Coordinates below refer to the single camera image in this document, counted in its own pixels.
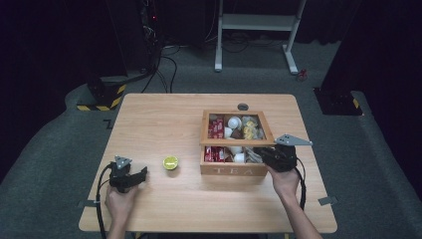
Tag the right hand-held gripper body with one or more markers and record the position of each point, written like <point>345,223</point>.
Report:
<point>283,156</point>

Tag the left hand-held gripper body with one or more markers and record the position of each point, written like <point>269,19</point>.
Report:
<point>119,176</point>

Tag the wooden glass box lid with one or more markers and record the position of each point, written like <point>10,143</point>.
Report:
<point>237,142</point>

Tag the person's left hand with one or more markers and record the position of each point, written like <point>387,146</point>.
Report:
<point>120,204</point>

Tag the person's right hand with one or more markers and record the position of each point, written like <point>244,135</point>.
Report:
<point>284,184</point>

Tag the clear sachets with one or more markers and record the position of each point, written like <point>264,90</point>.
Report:
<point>253,155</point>

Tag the yellow sachets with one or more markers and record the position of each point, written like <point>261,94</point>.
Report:
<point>249,130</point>

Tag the brown capsule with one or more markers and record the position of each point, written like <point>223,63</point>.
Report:
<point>236,134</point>

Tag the white round capsule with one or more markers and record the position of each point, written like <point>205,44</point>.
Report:
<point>234,122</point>

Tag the grey tape piece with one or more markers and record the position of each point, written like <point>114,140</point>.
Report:
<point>87,203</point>
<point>327,200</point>

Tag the grey table grommet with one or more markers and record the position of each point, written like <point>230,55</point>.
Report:
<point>243,107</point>

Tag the pile of red sachets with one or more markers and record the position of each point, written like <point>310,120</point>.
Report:
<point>215,128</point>

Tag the black tape floor mark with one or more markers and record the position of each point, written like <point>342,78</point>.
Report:
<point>108,123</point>

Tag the black stand with striped base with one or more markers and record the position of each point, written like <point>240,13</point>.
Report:
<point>104,94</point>
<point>338,99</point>

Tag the small red floor object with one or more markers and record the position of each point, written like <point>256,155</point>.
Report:
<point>301,75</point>

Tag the white metal stand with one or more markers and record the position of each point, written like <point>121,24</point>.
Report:
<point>255,22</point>

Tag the dark equipment rack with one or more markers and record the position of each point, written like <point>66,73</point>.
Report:
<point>146,33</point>

